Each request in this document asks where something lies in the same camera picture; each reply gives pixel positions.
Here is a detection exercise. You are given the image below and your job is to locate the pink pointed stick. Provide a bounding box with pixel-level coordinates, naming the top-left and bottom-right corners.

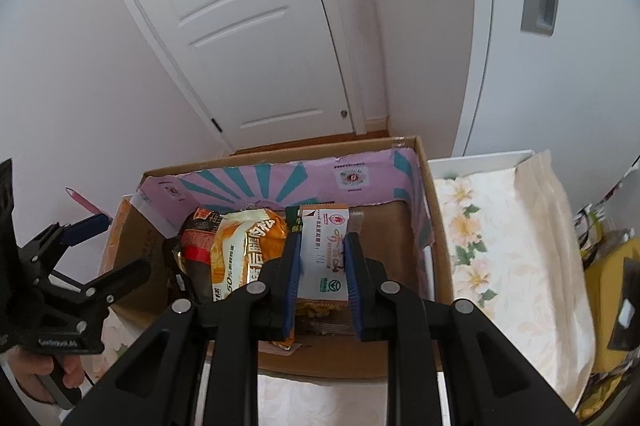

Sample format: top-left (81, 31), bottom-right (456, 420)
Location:
top-left (65, 187), bottom-right (113, 221)

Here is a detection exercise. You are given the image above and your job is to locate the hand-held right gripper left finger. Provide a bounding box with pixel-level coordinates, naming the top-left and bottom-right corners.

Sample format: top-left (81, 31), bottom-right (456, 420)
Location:
top-left (62, 233), bottom-right (304, 426)

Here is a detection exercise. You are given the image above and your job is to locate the white closet door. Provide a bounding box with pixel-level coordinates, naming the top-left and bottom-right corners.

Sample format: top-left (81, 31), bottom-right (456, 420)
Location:
top-left (452, 0), bottom-right (640, 167)

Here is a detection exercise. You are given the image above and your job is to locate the floral bed sheet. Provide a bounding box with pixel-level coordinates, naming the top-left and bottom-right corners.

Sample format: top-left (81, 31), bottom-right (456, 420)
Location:
top-left (92, 149), bottom-right (598, 426)

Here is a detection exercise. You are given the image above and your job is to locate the person's left hand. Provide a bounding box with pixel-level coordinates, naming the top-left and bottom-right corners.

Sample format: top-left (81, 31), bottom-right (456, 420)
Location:
top-left (10, 348), bottom-right (87, 404)

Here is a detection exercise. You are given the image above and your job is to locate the white bed frame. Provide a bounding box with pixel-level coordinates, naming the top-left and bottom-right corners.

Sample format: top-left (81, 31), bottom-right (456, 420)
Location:
top-left (427, 149), bottom-right (536, 179)

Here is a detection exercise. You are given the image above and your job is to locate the brown and red snack packet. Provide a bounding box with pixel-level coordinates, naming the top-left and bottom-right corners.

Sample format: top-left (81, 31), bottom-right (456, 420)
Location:
top-left (165, 208), bottom-right (226, 307)

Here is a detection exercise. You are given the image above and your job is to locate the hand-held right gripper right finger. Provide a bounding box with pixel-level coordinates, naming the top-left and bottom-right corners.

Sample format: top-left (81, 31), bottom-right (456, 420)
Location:
top-left (344, 232), bottom-right (583, 426)

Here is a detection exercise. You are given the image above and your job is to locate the orange noodle packet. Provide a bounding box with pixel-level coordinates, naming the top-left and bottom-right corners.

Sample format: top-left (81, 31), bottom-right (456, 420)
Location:
top-left (210, 207), bottom-right (296, 352)

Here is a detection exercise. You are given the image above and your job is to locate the cardboard box with pink flaps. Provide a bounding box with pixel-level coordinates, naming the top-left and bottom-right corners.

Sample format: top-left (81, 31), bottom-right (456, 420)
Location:
top-left (97, 135), bottom-right (456, 379)

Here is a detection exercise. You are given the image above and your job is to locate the white panel door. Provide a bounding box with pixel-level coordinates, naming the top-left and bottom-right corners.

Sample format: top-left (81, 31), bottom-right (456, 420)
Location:
top-left (82, 0), bottom-right (368, 154)

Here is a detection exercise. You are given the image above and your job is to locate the patterned cloth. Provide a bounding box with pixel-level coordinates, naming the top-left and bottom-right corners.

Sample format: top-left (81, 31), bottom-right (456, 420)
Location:
top-left (572, 166), bottom-right (640, 267)

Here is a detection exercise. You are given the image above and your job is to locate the yellow bag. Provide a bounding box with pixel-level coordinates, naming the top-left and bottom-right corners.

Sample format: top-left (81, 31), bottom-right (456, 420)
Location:
top-left (582, 241), bottom-right (640, 377)

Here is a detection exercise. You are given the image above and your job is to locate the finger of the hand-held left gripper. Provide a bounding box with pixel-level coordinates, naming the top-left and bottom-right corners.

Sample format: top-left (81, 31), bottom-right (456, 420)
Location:
top-left (75, 258), bottom-right (153, 322)
top-left (17, 213), bottom-right (112, 277)

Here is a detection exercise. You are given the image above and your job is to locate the white snack packet orange edge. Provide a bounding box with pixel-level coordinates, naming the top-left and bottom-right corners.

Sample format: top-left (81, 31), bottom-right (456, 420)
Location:
top-left (296, 204), bottom-right (358, 305)

